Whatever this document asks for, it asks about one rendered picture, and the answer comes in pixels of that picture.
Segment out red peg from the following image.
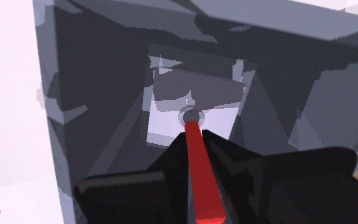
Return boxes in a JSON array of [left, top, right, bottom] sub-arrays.
[[184, 120, 226, 224]]

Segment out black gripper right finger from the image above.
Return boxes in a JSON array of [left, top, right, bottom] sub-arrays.
[[202, 129, 358, 224]]

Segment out white plate with hole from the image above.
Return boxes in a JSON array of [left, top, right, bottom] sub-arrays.
[[146, 66, 246, 149]]

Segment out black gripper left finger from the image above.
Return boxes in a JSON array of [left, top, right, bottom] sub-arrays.
[[73, 132, 189, 224]]

